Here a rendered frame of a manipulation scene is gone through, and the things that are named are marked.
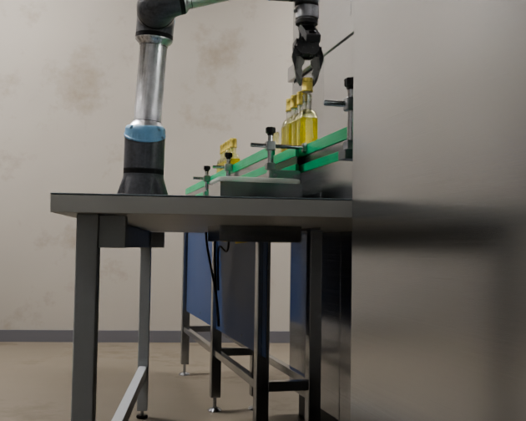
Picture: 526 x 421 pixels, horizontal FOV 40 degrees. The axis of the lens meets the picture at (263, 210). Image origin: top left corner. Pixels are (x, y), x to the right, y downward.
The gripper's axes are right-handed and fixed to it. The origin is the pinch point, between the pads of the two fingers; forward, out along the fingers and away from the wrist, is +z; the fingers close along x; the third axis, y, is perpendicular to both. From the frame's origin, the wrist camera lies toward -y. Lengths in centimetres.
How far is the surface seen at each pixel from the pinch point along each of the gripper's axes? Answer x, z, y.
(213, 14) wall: 7, -108, 286
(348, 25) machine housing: -12.9, -18.2, -1.2
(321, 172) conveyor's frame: 3.0, 31.8, -33.8
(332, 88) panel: -10.9, -0.4, 10.3
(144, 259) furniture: 50, 59, 61
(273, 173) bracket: 13.1, 30.8, -15.6
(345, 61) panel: -12.0, -6.8, -0.9
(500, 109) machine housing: 8, 34, -145
